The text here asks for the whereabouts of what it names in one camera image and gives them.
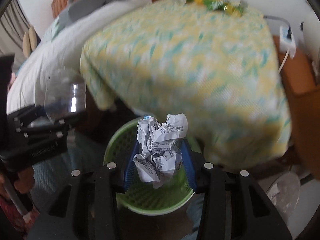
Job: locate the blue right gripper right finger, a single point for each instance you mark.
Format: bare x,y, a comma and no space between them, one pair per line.
189,168

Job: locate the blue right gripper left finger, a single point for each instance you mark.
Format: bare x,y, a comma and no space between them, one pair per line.
129,167

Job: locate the white paper receipt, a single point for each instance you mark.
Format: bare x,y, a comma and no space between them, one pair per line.
159,156

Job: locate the clear plastic bottle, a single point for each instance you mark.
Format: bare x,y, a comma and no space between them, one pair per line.
65,94

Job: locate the yellow candy wrapper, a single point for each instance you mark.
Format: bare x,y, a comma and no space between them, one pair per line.
232,10

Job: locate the green chip bag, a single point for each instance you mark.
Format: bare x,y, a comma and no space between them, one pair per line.
214,5

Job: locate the green plastic mesh trash basket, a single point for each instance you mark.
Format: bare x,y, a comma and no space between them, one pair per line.
142,198

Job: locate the clear plastic bag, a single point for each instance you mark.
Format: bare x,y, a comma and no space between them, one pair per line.
284,193

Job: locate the yellow floral bed sheet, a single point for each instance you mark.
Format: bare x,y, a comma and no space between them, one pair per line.
220,71

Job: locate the orange wooden nightstand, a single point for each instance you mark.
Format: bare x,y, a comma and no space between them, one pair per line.
302,94

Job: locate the grey fabric device bag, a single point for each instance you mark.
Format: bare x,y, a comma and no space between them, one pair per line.
77,9

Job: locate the white power strip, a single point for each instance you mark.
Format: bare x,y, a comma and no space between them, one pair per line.
287,44

